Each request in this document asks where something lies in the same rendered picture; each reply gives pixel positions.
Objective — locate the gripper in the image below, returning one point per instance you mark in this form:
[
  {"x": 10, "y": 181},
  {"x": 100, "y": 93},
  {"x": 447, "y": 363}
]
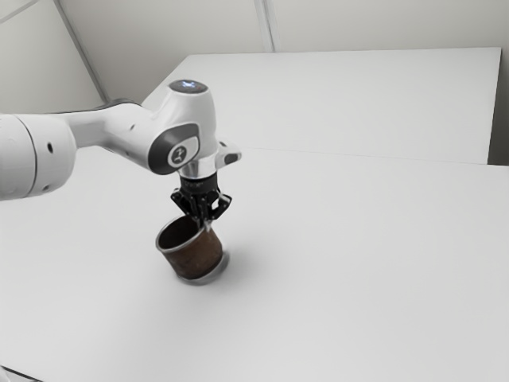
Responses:
[{"x": 197, "y": 187}]

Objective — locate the brown mug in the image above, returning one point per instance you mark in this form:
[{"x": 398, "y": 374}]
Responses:
[{"x": 195, "y": 250}]

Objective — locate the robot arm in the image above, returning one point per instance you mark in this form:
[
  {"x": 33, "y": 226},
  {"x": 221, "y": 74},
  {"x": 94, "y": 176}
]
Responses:
[{"x": 119, "y": 127}]

